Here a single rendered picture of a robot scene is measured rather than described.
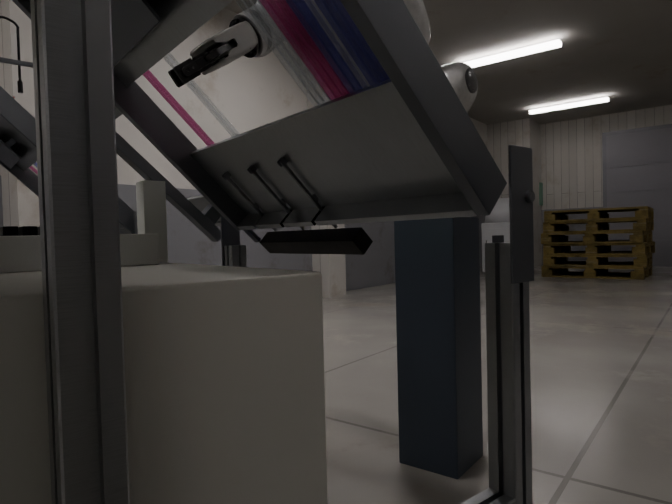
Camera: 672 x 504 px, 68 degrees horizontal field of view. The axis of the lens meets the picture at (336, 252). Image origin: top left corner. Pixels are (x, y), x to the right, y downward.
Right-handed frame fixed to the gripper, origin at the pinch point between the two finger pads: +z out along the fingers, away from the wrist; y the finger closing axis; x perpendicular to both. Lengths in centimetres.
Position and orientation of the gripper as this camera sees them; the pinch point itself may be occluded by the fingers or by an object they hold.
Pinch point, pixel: (184, 72)
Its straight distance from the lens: 99.6
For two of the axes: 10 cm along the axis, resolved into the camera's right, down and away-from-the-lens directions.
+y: 6.3, 0.0, -7.8
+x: 4.8, 7.9, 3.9
